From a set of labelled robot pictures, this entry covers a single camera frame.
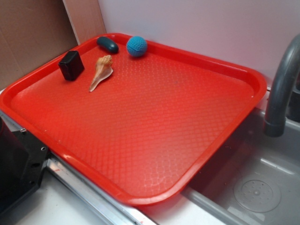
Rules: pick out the black box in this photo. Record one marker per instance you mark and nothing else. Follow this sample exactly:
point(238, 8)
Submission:
point(71, 65)

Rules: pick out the red plastic tray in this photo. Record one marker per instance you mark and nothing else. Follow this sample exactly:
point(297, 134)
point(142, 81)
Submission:
point(148, 128)

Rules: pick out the tan conch seashell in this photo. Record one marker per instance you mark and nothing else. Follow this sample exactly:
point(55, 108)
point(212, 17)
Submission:
point(103, 69)

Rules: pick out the blue dimpled ball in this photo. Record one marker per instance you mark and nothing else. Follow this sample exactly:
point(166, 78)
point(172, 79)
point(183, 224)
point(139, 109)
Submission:
point(136, 46)

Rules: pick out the dark teal oval capsule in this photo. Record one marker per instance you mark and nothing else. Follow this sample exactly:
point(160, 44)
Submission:
point(107, 44)

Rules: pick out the grey plastic sink basin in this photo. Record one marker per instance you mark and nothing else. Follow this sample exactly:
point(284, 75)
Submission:
point(252, 179)

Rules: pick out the brown cardboard panel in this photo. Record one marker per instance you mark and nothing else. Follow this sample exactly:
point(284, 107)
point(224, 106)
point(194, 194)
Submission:
point(33, 32)

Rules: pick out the grey toy faucet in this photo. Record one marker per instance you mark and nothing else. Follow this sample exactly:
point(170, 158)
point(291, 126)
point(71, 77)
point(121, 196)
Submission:
point(284, 98)

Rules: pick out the silver metal rail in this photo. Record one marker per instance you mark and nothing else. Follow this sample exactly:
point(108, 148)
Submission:
point(66, 198)

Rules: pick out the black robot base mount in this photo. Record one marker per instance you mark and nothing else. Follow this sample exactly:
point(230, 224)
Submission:
point(23, 158)

